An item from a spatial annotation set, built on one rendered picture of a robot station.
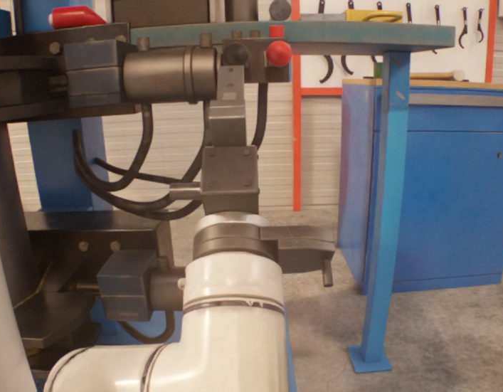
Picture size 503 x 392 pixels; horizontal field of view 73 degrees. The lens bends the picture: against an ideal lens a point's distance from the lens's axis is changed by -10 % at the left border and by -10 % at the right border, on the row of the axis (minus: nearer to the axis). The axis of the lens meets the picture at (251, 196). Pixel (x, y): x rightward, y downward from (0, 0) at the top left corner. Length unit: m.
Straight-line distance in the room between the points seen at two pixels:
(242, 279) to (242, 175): 0.09
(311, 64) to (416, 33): 1.78
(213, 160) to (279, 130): 2.34
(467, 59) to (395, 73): 1.99
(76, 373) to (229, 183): 0.21
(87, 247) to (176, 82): 0.48
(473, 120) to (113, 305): 1.48
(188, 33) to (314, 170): 2.04
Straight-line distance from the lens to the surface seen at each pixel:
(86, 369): 0.36
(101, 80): 0.74
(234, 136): 0.33
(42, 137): 1.21
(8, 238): 0.84
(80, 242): 0.99
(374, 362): 1.42
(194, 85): 0.71
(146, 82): 0.73
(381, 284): 1.23
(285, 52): 0.53
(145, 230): 0.92
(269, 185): 2.74
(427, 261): 1.82
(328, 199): 2.83
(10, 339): 0.20
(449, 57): 2.96
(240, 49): 0.53
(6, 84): 0.68
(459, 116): 1.68
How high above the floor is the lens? 0.94
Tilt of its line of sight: 17 degrees down
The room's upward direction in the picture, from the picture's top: 2 degrees counter-clockwise
